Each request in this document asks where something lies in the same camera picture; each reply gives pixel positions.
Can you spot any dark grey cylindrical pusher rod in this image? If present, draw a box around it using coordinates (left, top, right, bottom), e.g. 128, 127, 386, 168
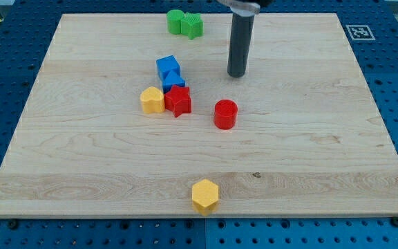
227, 13, 254, 77

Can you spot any silver and black rod mount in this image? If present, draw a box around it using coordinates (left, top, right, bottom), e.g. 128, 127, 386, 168
217, 0, 274, 15

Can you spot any green star block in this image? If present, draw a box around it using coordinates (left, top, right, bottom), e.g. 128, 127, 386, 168
180, 12, 203, 39

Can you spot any blue cube block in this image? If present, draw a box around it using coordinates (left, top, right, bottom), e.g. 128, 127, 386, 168
155, 55, 180, 81

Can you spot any red star block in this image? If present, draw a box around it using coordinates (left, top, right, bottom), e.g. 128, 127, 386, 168
164, 85, 191, 118

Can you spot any green cylinder block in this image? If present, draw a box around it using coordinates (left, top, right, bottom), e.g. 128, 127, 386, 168
166, 9, 184, 35

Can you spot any red cylinder block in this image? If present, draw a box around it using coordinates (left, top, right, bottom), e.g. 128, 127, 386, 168
214, 99, 238, 130

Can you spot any blue triangle block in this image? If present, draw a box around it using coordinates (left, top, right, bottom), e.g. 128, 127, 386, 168
162, 71, 185, 93

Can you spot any white fiducial marker tag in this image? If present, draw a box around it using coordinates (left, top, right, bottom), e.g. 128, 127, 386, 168
346, 24, 375, 41

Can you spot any yellow heart block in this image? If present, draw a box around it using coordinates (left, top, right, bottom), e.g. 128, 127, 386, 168
140, 86, 165, 114

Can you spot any wooden board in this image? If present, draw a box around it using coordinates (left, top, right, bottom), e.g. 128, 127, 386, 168
0, 13, 398, 219

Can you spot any yellow hexagon block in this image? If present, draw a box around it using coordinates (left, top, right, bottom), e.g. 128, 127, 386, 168
191, 179, 219, 216

